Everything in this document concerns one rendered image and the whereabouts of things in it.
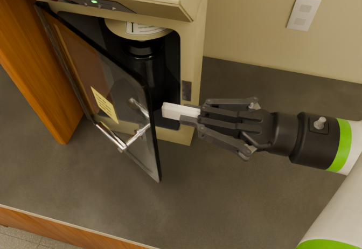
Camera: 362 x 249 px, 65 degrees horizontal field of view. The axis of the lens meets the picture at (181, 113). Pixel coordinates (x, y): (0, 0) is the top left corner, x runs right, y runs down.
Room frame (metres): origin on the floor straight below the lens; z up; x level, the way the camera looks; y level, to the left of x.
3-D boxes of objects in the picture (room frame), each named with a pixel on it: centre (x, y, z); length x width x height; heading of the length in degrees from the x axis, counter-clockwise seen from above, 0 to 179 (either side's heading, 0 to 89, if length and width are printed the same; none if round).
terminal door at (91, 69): (0.38, 0.16, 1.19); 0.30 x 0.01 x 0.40; 47
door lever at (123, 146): (0.31, 0.13, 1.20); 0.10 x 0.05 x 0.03; 47
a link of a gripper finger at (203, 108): (0.29, -0.09, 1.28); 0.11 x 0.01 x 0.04; 74
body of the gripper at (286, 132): (0.26, -0.15, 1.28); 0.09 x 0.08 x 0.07; 76
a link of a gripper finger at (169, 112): (0.30, 0.00, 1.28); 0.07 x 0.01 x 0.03; 76
